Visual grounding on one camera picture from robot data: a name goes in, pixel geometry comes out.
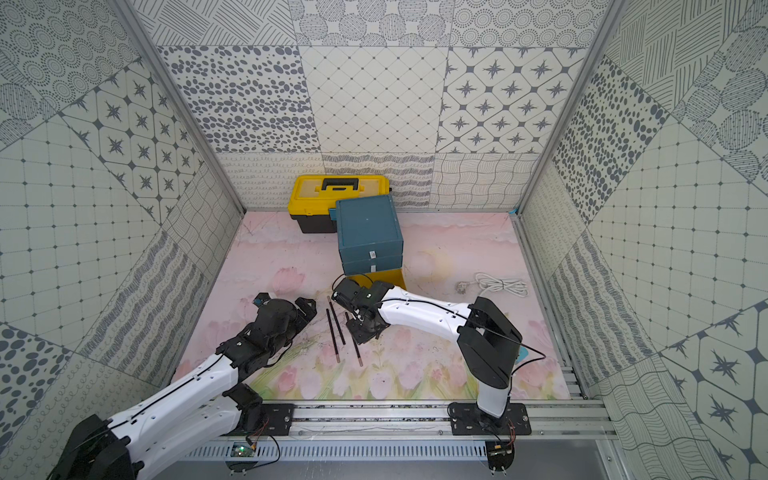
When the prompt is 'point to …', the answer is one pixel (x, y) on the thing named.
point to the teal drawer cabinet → (369, 234)
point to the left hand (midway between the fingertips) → (308, 305)
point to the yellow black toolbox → (313, 195)
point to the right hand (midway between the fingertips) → (368, 333)
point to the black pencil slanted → (358, 354)
